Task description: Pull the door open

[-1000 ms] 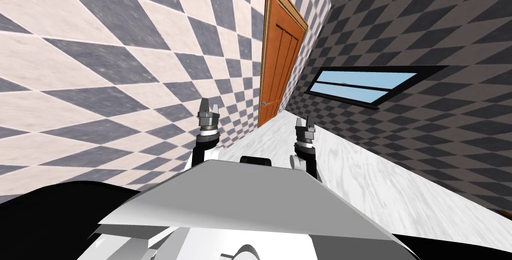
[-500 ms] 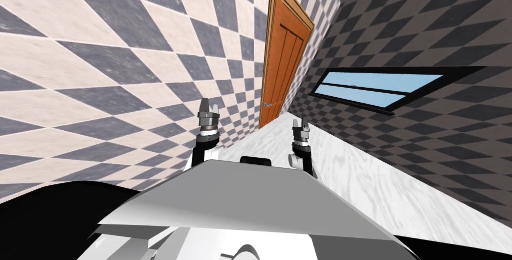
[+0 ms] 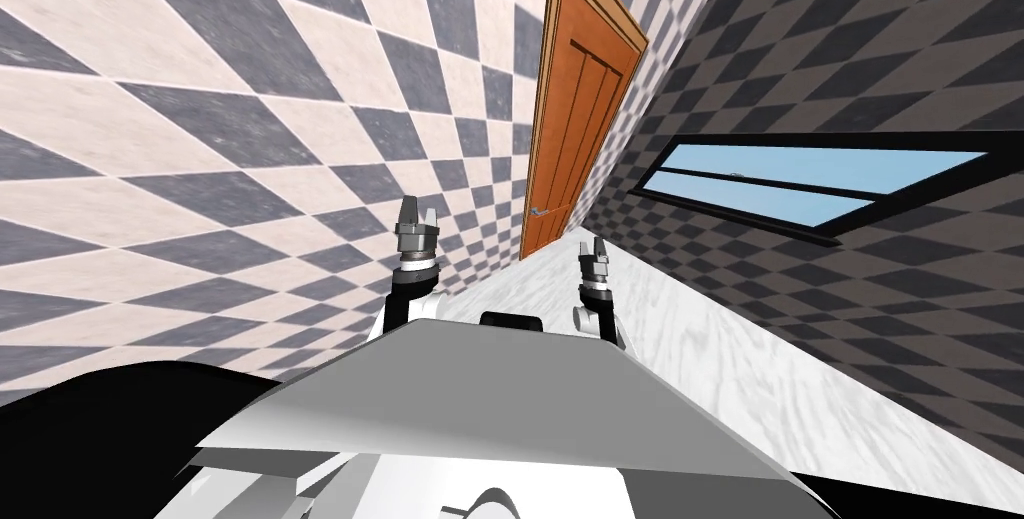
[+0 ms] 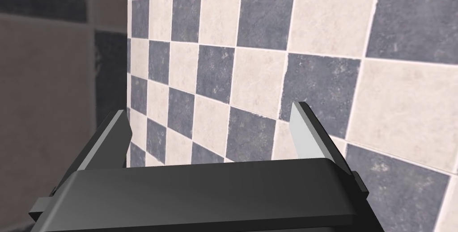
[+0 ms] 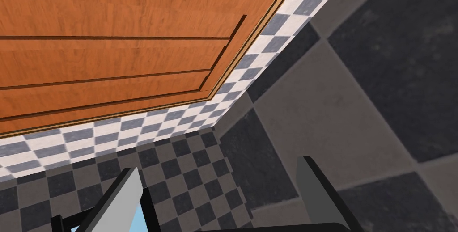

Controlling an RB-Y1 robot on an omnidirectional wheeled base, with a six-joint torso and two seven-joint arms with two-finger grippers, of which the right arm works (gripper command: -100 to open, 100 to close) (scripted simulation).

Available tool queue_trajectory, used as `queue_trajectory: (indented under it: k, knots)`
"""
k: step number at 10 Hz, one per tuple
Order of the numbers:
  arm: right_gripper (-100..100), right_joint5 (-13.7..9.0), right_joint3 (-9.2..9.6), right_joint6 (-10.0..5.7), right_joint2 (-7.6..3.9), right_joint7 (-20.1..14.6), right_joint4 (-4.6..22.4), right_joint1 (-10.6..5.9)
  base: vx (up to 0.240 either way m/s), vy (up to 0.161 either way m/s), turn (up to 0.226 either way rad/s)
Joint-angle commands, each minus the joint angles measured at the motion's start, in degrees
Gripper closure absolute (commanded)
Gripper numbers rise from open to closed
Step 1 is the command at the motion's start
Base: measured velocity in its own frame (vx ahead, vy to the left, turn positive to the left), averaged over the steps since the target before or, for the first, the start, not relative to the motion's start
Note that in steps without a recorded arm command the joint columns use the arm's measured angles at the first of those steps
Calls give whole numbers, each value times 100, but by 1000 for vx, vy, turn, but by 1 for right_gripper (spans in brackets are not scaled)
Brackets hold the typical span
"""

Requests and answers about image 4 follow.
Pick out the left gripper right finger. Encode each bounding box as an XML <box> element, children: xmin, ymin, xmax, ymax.
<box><xmin>289</xmin><ymin>101</ymin><xmax>353</xmax><ymax>176</ymax></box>

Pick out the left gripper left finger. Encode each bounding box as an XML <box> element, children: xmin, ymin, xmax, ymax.
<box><xmin>54</xmin><ymin>109</ymin><xmax>133</xmax><ymax>192</ymax></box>

